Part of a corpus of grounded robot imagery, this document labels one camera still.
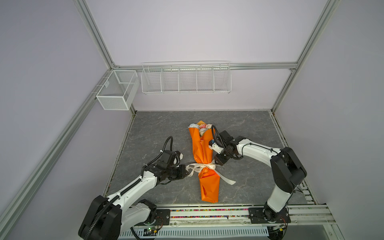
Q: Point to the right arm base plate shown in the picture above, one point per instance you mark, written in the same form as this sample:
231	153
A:
261	215

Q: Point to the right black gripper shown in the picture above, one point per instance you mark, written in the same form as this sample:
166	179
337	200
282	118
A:
219	160

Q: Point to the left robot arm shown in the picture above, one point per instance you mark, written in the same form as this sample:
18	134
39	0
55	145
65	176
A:
108	217

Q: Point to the aluminium front rail frame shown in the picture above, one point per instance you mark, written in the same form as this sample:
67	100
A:
224	222

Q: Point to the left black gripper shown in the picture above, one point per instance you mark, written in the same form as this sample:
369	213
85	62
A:
181	175

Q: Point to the orange wrapping paper sheet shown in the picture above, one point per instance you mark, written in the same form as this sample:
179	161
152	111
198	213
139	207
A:
203	155

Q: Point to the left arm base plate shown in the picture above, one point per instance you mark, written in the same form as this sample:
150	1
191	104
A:
160	217

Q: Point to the long white wire basket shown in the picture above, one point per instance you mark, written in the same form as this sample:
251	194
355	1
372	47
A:
193	77

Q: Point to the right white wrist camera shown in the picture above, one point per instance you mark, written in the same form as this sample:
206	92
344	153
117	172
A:
215	147

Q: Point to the small white mesh basket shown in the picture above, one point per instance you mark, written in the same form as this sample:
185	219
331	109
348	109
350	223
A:
118	90

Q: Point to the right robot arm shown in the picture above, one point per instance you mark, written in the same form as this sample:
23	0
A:
287	170

